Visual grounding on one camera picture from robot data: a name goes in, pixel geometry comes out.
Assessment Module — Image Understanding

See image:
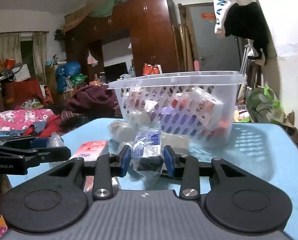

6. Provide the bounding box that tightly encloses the pink blue packet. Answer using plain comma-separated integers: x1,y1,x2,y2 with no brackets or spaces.
70,140,108,192

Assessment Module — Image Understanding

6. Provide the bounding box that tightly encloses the blue item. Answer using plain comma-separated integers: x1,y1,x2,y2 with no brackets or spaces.
131,127,164,179

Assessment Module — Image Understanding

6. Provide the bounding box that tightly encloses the white plastic perforated basket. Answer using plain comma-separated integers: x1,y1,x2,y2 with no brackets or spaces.
108,71,245,148

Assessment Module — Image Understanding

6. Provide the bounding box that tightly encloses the pink floral bedding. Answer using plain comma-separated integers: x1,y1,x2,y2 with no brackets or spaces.
0,109,54,132

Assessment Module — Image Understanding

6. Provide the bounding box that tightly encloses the maroon clothing pile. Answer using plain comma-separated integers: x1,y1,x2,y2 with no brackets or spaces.
60,85,117,125

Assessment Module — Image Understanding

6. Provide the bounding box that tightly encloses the green white plastic bag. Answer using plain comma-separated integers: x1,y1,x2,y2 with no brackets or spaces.
246,86,285,124

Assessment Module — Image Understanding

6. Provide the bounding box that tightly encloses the blue plastic bags stack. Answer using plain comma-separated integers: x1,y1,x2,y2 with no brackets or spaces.
55,61,81,93

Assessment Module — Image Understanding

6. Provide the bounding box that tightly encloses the beige window curtain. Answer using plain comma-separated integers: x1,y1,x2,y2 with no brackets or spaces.
0,32,47,84

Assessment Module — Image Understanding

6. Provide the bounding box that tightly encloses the grey door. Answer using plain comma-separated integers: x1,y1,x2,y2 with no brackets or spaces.
187,3,243,71

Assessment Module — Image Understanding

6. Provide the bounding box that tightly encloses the dark red wooden wardrobe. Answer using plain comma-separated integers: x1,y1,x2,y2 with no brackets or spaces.
64,0,184,77

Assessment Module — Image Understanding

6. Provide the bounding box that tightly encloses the white black hanging hoodie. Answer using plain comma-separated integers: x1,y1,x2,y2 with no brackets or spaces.
213,0,269,66

